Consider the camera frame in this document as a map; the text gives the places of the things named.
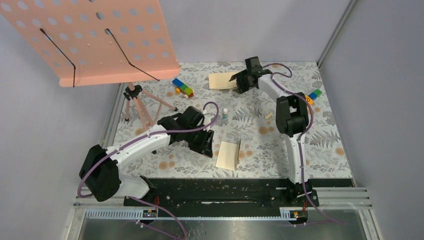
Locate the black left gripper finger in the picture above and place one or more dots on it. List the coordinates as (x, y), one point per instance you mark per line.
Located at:
(207, 144)
(195, 140)

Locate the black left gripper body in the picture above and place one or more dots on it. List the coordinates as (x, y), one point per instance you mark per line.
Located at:
(186, 138)

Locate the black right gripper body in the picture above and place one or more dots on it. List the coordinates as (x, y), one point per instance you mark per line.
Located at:
(245, 80)

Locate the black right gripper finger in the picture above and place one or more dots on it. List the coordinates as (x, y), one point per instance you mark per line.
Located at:
(239, 77)
(240, 88)

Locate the cream envelope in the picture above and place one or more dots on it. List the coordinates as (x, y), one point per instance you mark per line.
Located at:
(221, 81)

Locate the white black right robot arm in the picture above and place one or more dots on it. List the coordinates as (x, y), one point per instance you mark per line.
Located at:
(291, 119)

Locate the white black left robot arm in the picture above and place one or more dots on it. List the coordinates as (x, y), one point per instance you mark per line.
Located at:
(103, 171)

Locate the multicolour toy block car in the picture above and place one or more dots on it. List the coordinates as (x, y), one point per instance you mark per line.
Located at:
(182, 88)

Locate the white green glue stick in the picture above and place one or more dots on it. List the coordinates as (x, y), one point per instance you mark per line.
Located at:
(225, 113)

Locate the small cream crumb piece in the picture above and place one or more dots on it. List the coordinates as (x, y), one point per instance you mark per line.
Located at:
(268, 116)

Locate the floral patterned table mat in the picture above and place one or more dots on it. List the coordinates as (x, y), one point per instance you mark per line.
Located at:
(262, 151)

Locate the yellow blue green toy blocks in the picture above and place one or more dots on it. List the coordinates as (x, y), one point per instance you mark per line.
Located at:
(313, 96)

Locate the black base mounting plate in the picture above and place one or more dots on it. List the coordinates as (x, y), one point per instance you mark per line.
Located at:
(221, 197)

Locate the pink tripod music stand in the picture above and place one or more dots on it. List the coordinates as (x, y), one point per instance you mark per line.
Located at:
(97, 42)

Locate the aluminium frame rail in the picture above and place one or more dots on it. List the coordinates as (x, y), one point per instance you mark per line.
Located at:
(339, 211)

